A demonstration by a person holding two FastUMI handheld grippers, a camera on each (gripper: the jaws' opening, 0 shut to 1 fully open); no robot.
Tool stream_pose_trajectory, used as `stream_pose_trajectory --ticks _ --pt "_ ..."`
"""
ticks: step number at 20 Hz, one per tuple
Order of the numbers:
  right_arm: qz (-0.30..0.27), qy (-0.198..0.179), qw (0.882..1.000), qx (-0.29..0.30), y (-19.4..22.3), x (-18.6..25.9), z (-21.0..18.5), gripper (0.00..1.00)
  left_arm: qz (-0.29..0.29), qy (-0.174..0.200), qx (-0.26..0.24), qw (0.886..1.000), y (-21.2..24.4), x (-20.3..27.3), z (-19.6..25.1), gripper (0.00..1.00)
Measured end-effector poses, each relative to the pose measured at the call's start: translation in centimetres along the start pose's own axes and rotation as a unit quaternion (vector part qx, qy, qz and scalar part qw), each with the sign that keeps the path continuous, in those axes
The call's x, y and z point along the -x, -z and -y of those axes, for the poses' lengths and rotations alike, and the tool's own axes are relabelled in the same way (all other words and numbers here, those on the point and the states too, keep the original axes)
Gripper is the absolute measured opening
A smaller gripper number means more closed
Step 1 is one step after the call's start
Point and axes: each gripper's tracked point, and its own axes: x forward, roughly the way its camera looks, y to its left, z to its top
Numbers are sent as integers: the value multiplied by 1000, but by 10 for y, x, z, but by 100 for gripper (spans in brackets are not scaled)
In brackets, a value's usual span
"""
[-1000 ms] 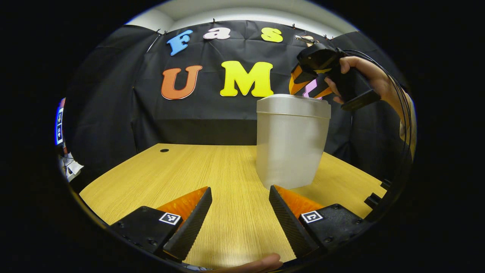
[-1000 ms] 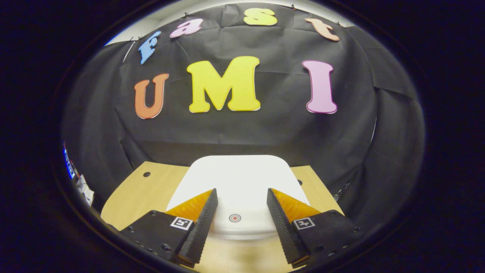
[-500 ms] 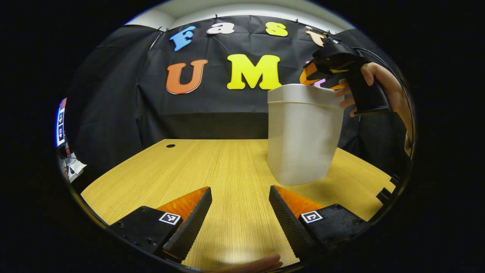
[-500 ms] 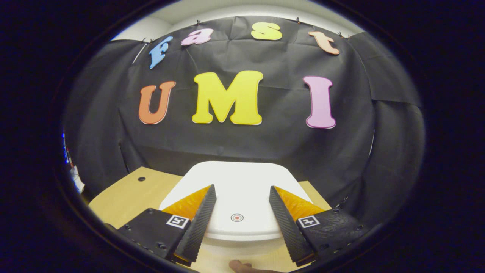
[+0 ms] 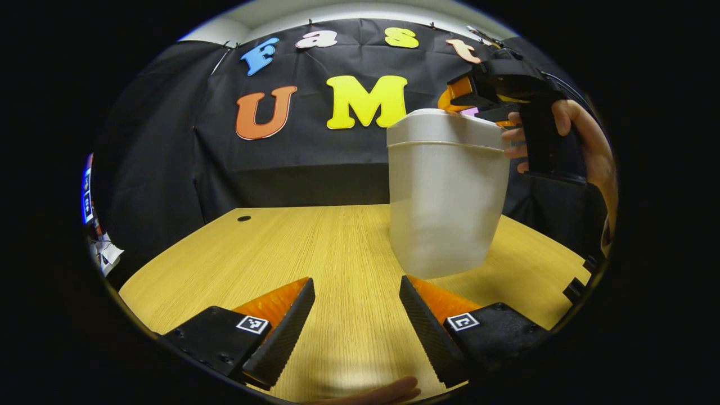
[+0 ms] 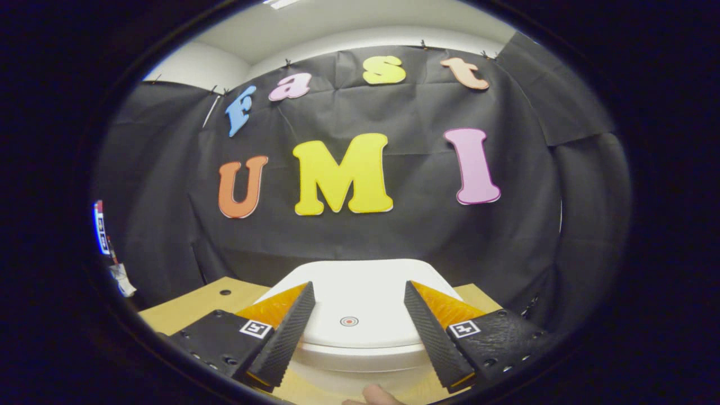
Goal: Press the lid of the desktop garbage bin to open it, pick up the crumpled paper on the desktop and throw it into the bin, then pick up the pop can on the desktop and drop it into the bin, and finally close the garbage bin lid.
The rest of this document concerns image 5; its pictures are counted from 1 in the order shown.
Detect black desk edge clamp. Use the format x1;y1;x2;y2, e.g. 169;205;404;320
563;277;587;305

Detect wooden desktop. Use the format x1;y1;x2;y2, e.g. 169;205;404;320
118;204;592;403

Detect white papers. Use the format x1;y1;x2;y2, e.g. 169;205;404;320
93;236;124;276

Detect black backdrop cloth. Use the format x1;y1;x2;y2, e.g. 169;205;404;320
90;18;611;282

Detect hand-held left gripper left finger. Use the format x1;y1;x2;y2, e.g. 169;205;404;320
160;277;316;390

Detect white desktop garbage bin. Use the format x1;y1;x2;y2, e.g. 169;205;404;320
386;108;511;280

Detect computer monitor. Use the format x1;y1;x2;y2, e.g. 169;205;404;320
82;153;95;226

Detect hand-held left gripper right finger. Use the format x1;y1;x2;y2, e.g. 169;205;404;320
399;274;551;389

